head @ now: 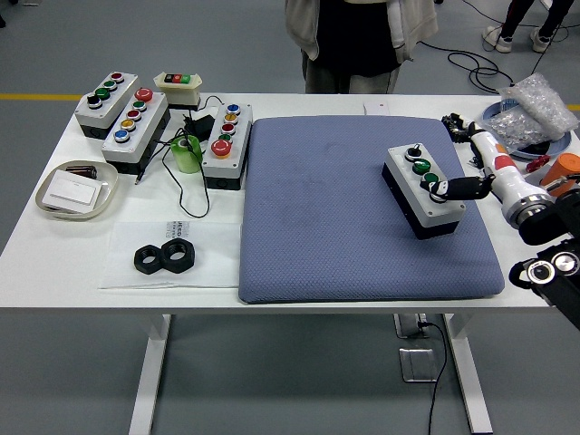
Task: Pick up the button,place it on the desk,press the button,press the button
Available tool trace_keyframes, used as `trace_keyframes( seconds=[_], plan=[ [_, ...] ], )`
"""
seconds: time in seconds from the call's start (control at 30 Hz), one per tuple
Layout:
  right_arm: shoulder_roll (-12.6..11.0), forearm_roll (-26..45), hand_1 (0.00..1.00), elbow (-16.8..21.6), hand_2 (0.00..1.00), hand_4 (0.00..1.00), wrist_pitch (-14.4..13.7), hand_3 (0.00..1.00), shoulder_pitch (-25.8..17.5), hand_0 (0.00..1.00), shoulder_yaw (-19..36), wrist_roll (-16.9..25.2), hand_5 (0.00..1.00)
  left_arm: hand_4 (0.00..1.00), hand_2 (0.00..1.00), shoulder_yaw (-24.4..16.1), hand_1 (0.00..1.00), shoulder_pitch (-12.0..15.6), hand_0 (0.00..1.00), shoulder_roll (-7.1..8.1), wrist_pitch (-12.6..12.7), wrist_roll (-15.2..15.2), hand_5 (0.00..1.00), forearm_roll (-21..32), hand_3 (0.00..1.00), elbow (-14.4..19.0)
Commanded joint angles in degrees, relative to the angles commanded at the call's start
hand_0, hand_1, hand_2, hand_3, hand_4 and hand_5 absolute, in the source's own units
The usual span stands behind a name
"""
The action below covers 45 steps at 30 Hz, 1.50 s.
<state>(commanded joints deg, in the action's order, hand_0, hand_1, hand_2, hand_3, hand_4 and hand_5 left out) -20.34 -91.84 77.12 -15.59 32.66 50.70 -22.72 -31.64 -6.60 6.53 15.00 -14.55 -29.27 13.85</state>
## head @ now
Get black floor power cable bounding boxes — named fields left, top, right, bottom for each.
left=419, top=320, right=449, bottom=435

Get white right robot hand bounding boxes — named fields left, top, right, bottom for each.
left=419, top=112, right=535, bottom=212

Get black looped floor cables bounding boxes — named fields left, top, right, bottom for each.
left=419, top=40, right=517, bottom=95

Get dark brown small item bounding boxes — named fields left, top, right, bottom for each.
left=65, top=165, right=99, bottom=180

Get orange cylinder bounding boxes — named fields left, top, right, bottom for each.
left=540, top=152, right=580, bottom=187

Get green tape roll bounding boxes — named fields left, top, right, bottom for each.
left=169, top=134, right=201, bottom=174

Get grey selector switch button box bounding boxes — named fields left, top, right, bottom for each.
left=382, top=143, right=467, bottom=241

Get grey control box blue button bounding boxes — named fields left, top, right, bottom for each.
left=100, top=87, right=172, bottom=177

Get grey four-button control box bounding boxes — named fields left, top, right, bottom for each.
left=73, top=71, right=140, bottom=140

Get blue and white plate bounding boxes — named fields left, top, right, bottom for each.
left=480, top=100, right=576, bottom=160

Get white shallow tray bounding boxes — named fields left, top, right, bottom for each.
left=34, top=159, right=120, bottom=222

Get clear bag of metal parts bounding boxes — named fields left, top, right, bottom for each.
left=484, top=108, right=552, bottom=153

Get white switch panel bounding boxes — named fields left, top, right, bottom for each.
left=43, top=174, right=103, bottom=210

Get black adapter cable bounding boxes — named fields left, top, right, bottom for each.
left=134, top=93, right=223, bottom=218

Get white table leg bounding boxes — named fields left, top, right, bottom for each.
left=128, top=314, right=172, bottom=435
left=442, top=314, right=494, bottom=435

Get grey five-button mushroom box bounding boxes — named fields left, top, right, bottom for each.
left=200, top=102, right=254, bottom=191

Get black hex nut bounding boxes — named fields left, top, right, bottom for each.
left=160, top=238, right=197, bottom=273
left=133, top=243, right=165, bottom=274

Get person with white shoes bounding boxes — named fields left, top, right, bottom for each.
left=480, top=0, right=576, bottom=54

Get clear printed plastic bag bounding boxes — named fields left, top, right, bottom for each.
left=98, top=220, right=244, bottom=291

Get black power adapter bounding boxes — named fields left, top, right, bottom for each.
left=182, top=111, right=217, bottom=137

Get bubble wrap bag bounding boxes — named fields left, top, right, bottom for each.
left=499, top=72, right=580, bottom=140

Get metal floor outlet plate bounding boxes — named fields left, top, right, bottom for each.
left=398, top=346, right=440, bottom=384

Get blue-grey padded mat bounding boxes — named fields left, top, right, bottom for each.
left=237, top=115, right=507, bottom=305

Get cream three-button switch box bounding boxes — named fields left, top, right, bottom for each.
left=153, top=71, right=204, bottom=111

